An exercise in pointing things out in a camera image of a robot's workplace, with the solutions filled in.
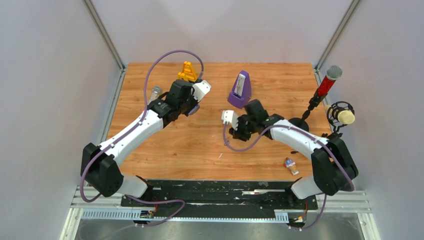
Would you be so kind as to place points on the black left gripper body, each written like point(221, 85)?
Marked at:
point(186, 107)

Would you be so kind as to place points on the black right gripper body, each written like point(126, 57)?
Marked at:
point(245, 129)

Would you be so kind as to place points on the purple-grey earbud charging case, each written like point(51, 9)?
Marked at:
point(194, 110)

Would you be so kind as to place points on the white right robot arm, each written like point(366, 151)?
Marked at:
point(333, 168)

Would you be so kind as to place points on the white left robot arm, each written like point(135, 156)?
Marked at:
point(100, 164)

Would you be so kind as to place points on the silver glitter microphone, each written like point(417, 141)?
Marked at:
point(155, 93)

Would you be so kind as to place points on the yellow toy block on car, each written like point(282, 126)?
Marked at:
point(187, 73)

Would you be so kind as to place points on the purple metronome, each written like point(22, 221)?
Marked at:
point(241, 91)

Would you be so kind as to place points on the small toy figure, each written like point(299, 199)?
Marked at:
point(291, 165)

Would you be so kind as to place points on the red microphone on stand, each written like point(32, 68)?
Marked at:
point(333, 73)

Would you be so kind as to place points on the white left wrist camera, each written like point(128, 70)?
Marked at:
point(201, 89)

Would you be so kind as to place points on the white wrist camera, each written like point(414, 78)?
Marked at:
point(230, 117)
point(201, 89)

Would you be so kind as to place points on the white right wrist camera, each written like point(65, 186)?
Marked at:
point(230, 117)

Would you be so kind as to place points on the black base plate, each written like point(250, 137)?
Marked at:
point(225, 199)

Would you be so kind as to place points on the beige microphone in shock mount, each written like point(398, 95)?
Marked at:
point(339, 115)

